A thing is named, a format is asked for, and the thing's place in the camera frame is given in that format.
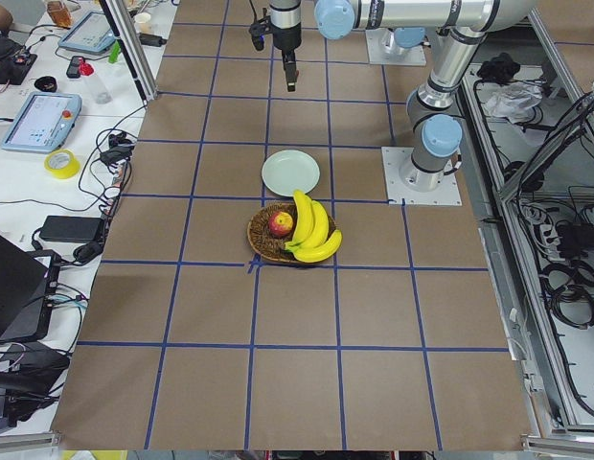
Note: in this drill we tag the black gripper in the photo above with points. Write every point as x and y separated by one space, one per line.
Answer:
284 39

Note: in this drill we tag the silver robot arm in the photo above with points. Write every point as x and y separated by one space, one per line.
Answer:
437 135

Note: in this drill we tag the light green plate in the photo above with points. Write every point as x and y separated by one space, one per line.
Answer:
288 170

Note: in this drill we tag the paper cup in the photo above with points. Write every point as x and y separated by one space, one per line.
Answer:
142 21

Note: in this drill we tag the red yellow apple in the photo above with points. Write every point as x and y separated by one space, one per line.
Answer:
280 224

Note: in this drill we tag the yellow banana bunch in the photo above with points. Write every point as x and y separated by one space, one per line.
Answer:
312 241

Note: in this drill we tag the brown wicker basket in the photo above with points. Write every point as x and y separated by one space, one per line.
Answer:
264 244

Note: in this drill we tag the clear plastic bottle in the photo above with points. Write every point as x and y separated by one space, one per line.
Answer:
94 83

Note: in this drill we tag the far blue teach pendant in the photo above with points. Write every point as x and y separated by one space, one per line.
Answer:
91 34

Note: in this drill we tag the blue teach pendant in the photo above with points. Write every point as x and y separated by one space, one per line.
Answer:
43 123
91 34

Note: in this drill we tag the black cloth bundle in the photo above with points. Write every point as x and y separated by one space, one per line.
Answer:
500 69

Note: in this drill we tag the crumpled white paper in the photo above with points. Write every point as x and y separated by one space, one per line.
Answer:
515 102

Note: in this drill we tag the yellow tape roll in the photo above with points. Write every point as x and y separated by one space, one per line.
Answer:
62 164

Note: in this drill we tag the near blue teach pendant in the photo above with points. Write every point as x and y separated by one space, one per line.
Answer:
43 123

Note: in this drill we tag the black power adapter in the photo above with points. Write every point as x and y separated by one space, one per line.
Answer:
70 229

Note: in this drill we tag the black laptop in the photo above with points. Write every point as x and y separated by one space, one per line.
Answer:
27 281

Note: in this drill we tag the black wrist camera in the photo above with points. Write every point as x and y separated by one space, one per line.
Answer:
258 30

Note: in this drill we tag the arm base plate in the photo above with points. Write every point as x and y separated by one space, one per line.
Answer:
400 46
406 185

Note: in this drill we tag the aluminium frame post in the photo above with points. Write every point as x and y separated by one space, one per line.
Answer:
122 26

